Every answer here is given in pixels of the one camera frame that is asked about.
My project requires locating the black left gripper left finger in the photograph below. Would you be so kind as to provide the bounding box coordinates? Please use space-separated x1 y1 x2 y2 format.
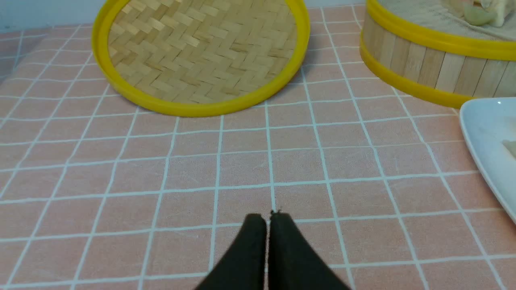
196 213 267 290

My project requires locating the pink checkered tablecloth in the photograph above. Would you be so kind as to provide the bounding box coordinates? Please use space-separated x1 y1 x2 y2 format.
0 5 515 290

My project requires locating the green dumpling in steamer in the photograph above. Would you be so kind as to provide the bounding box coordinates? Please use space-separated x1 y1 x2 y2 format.
463 2 496 26

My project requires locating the yellow rimmed woven steamer lid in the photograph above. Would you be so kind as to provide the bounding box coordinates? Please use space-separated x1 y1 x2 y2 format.
92 0 311 118

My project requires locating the white square plate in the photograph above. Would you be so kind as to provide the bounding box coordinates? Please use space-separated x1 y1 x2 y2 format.
459 97 516 222

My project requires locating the white steamer liner cloth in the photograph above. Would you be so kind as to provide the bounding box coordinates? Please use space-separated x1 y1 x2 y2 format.
379 0 515 41

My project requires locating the yellow rimmed bamboo steamer basket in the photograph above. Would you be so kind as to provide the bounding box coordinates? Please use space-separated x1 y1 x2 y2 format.
359 0 516 108

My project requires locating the white dumpling in steamer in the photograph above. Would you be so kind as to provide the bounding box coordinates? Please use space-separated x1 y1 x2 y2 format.
480 0 516 27

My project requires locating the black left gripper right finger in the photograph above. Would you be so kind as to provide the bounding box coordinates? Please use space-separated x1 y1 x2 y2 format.
268 211 350 290

